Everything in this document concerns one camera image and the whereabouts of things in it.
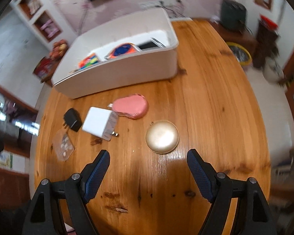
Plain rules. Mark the gold round compact case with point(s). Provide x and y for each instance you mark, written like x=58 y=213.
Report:
x=162 y=136

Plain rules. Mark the multicolour Rubik's cube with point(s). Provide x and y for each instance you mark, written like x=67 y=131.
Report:
x=90 y=60

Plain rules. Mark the white power adapter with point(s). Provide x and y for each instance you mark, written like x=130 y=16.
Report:
x=101 y=123

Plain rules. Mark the clear plastic small box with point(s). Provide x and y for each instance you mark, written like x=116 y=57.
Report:
x=62 y=145

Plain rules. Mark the fruit bowl with apples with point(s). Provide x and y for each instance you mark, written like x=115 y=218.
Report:
x=59 y=49

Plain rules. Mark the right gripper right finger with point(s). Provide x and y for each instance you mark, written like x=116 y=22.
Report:
x=203 y=174

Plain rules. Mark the pink correction tape dispenser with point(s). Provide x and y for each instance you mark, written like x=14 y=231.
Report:
x=134 y=106

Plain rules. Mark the white small bucket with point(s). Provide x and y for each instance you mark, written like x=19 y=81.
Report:
x=272 y=72

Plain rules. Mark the red round tin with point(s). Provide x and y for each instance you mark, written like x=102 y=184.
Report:
x=43 y=68

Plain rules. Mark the white wall power strip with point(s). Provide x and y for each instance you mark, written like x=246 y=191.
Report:
x=160 y=3

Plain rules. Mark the white plastic storage bin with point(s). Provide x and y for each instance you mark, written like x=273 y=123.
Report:
x=140 y=67

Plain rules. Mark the pink dumbbells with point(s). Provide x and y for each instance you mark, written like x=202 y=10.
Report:
x=50 y=28

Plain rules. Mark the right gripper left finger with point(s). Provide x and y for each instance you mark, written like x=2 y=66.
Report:
x=93 y=174

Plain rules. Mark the white children's digital camera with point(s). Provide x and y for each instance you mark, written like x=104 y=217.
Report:
x=151 y=44

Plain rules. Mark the black power adapter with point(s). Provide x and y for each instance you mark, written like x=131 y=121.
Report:
x=72 y=120

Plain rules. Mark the dark stand with red lid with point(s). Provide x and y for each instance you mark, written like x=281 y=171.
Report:
x=266 y=38

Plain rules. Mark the yellow rimmed waste bin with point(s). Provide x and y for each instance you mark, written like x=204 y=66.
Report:
x=242 y=54

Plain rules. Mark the wooden round table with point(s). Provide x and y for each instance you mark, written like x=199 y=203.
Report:
x=212 y=104

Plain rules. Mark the orange round tape measure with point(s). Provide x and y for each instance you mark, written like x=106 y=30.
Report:
x=123 y=49

